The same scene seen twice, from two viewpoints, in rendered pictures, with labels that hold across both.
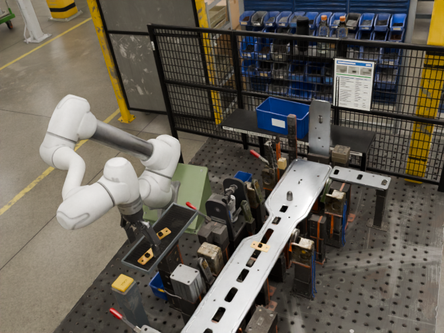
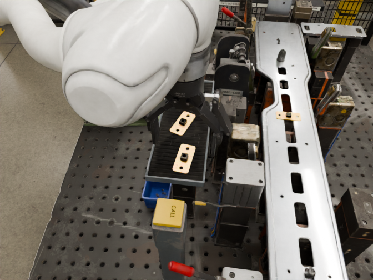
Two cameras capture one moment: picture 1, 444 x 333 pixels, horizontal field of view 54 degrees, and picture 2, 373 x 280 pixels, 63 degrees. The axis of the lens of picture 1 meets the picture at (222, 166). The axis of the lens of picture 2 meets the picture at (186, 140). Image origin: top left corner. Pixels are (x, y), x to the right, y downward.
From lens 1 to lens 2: 1.20 m
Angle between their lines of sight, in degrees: 24
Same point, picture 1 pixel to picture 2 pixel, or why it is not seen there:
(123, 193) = (210, 19)
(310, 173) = (282, 32)
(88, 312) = (64, 257)
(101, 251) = (18, 171)
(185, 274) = (248, 171)
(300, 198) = (292, 57)
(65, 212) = (109, 66)
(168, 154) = not seen: hidden behind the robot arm
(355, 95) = not seen: outside the picture
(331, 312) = (348, 173)
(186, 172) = not seen: hidden behind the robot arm
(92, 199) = (167, 23)
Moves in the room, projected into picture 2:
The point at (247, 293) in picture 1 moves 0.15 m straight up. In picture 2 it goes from (316, 176) to (334, 143)
